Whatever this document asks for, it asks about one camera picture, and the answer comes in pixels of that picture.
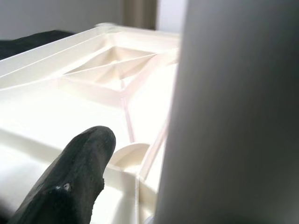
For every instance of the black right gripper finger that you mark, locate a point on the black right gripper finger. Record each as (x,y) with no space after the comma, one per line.
(70,177)

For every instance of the white plastic table top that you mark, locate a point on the white plastic table top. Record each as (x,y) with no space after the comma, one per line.
(70,112)

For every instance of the white plastic table leg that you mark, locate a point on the white plastic table leg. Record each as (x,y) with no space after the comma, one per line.
(233,105)

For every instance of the black cloth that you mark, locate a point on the black cloth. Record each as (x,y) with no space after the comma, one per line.
(28,44)

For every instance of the door frame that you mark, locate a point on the door frame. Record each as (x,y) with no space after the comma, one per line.
(140,14)

